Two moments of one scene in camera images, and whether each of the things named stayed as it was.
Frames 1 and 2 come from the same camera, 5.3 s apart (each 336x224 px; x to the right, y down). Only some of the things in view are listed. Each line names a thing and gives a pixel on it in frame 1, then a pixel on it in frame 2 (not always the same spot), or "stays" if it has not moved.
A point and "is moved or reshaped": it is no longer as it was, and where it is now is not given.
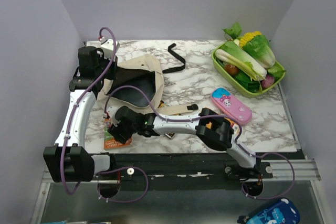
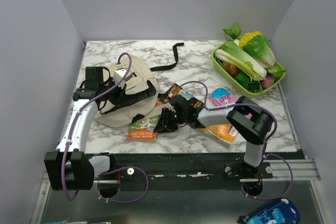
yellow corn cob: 247,36 stays
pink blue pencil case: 238,111 stays
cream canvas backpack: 137,82 is moved or reshaped
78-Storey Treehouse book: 109,142 is moved or reshaped
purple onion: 269,80 stays
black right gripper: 116,130 -> 164,125
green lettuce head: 259,46 stays
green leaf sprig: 234,31 stays
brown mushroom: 231,69 stays
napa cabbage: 232,52 stays
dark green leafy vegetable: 245,81 stays
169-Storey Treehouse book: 161,104 -> 176,89
